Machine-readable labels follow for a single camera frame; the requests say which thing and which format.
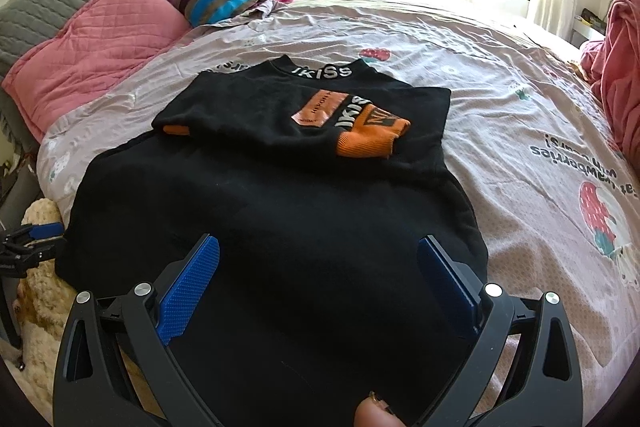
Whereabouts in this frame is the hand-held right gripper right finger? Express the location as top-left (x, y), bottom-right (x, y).
top-left (417, 234), bottom-right (583, 427)

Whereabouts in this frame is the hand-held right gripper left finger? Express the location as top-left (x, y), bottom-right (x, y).
top-left (52, 233), bottom-right (226, 427)

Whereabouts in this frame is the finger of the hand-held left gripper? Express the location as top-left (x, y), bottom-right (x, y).
top-left (20, 222), bottom-right (67, 264)

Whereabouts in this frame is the black sweater with orange cuffs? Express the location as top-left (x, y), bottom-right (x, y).
top-left (54, 54), bottom-right (490, 427)

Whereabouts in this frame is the person's right hand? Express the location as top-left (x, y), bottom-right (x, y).
top-left (354, 396), bottom-right (403, 427)

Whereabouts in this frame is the cream fluffy blanket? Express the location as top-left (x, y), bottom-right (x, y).
top-left (0, 199), bottom-right (146, 427)

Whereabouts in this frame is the white patterned bed sheet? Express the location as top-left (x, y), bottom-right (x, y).
top-left (37, 0), bottom-right (640, 427)

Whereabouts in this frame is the pink quilted pillow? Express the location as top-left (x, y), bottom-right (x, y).
top-left (1, 0), bottom-right (193, 142)

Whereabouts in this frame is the crumpled beige cloth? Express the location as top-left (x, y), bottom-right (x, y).
top-left (215, 0), bottom-right (292, 28)

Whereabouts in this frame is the white desk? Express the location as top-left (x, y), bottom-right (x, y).
top-left (570, 9), bottom-right (608, 50)

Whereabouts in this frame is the pink blanket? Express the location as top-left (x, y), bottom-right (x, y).
top-left (580, 0), bottom-right (640, 168)

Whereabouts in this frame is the dark desk clutter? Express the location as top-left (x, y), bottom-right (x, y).
top-left (580, 8), bottom-right (608, 28)

